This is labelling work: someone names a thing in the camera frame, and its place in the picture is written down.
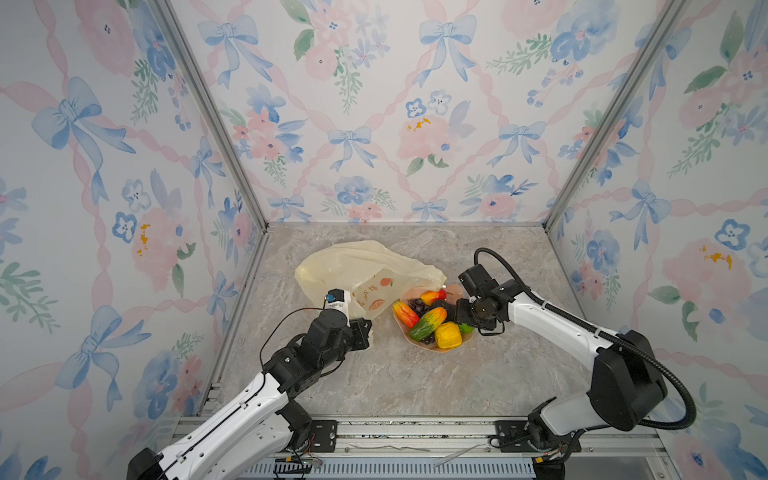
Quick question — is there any cream plastic bag orange print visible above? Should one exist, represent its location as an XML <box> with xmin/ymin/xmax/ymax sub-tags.
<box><xmin>295</xmin><ymin>240</ymin><xmax>446</xmax><ymax>319</ymax></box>

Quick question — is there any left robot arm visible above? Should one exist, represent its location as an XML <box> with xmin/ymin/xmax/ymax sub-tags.
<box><xmin>126</xmin><ymin>308</ymin><xmax>373</xmax><ymax>480</ymax></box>

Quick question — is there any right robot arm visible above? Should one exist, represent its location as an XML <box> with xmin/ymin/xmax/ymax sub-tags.
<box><xmin>456</xmin><ymin>264</ymin><xmax>697</xmax><ymax>452</ymax></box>

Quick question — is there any black avocado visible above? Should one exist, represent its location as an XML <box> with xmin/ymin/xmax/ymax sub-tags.
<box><xmin>431</xmin><ymin>300</ymin><xmax>457</xmax><ymax>323</ymax></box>

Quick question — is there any yellow bell pepper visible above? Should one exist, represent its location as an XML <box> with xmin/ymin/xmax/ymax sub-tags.
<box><xmin>435</xmin><ymin>322</ymin><xmax>463</xmax><ymax>350</ymax></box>

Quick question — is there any pink flower-shaped plate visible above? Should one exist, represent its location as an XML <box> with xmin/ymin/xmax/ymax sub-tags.
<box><xmin>394</xmin><ymin>284</ymin><xmax>476</xmax><ymax>353</ymax></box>

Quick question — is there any green orange mango fruit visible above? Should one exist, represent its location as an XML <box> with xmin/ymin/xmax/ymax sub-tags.
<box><xmin>408</xmin><ymin>308</ymin><xmax>446</xmax><ymax>342</ymax></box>

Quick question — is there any orange red mango fruit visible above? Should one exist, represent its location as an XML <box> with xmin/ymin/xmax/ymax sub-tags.
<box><xmin>392</xmin><ymin>301</ymin><xmax>420</xmax><ymax>330</ymax></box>

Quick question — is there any dark purple grape bunch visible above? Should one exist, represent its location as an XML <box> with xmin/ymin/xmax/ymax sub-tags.
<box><xmin>408</xmin><ymin>298</ymin><xmax>430</xmax><ymax>318</ymax></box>

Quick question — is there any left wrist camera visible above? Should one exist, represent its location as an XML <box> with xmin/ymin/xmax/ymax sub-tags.
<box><xmin>324</xmin><ymin>289</ymin><xmax>351</xmax><ymax>319</ymax></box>

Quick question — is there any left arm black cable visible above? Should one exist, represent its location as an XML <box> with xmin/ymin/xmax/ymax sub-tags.
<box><xmin>259</xmin><ymin>307</ymin><xmax>328</xmax><ymax>379</ymax></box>

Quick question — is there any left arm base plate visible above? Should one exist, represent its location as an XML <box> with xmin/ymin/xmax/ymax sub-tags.
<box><xmin>287</xmin><ymin>420</ymin><xmax>339</xmax><ymax>453</ymax></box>

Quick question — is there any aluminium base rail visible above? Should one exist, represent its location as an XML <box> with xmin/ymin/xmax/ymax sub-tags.
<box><xmin>152</xmin><ymin>413</ymin><xmax>679</xmax><ymax>480</ymax></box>

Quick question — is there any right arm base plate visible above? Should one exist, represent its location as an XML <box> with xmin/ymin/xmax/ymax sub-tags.
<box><xmin>488</xmin><ymin>419</ymin><xmax>582</xmax><ymax>455</ymax></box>

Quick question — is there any right aluminium corner post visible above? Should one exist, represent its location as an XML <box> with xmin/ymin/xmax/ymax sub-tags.
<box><xmin>542</xmin><ymin>0</ymin><xmax>690</xmax><ymax>234</ymax></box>

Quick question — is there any aluminium corner post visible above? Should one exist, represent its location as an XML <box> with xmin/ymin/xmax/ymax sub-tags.
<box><xmin>148</xmin><ymin>0</ymin><xmax>268</xmax><ymax>234</ymax></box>
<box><xmin>542</xmin><ymin>0</ymin><xmax>690</xmax><ymax>234</ymax></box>

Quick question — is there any left aluminium corner post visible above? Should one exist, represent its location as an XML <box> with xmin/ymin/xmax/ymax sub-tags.
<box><xmin>148</xmin><ymin>0</ymin><xmax>268</xmax><ymax>234</ymax></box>

